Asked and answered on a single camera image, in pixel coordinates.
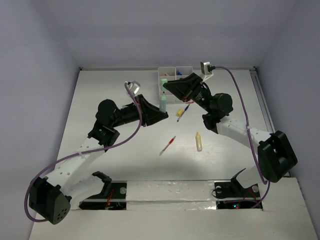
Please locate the yellow highlighter cap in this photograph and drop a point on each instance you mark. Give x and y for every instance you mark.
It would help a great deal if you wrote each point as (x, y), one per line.
(179, 113)

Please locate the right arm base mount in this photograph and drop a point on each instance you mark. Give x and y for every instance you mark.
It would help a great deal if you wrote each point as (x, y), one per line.
(230, 195)

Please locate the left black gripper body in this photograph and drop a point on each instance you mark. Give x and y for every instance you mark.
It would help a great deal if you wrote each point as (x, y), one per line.
(128, 114)

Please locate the red gel pen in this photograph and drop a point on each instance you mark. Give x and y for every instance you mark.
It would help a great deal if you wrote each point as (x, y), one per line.
(167, 145)

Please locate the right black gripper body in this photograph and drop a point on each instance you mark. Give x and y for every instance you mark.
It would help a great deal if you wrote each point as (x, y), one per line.
(200, 95)

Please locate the blue gel pen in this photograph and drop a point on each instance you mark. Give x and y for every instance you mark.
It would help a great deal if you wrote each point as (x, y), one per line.
(185, 109)

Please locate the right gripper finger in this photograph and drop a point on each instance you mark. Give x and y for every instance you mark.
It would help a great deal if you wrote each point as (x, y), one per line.
(182, 93)
(188, 81)

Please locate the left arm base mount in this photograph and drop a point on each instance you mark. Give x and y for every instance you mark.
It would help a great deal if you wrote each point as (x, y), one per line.
(111, 196)

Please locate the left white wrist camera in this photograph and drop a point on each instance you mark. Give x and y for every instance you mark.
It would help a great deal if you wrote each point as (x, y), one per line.
(132, 87)

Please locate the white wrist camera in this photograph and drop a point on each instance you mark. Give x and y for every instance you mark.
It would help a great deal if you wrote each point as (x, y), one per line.
(206, 70)
(132, 87)

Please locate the green highlighter cap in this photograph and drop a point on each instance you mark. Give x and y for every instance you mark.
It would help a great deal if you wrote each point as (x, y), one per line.
(162, 82)

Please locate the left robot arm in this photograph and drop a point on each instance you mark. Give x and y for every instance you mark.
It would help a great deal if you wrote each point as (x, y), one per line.
(67, 182)

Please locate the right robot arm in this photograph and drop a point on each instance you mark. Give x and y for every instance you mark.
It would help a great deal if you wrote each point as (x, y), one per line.
(272, 153)

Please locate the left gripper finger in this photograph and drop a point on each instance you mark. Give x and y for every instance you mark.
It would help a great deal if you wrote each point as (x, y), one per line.
(152, 118)
(146, 107)

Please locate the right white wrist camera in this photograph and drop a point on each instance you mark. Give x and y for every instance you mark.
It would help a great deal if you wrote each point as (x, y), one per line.
(206, 70)

